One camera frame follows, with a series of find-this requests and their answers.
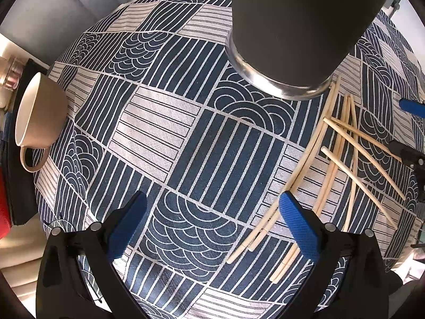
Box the dark grey metal tumbler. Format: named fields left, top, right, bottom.
left=226, top=0, right=397, bottom=99

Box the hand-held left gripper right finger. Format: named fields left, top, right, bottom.
left=279, top=192, right=404, bottom=319

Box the small pink jar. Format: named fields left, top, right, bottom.
left=0, top=56, right=26, bottom=90

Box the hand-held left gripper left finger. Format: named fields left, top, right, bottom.
left=35, top=191, right=148, bottom=319

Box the beige ceramic cup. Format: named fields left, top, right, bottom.
left=15, top=72, right=69, bottom=173

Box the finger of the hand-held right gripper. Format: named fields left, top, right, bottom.
left=398, top=97, right=425, bottom=119
left=388, top=140, right=425, bottom=203

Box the red object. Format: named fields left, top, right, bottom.
left=0, top=169, right=16, bottom=240

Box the pile of wooden chopsticks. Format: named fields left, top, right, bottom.
left=227, top=75, right=407, bottom=284

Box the blue white patterned tablecloth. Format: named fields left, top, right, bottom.
left=33, top=0, right=422, bottom=319

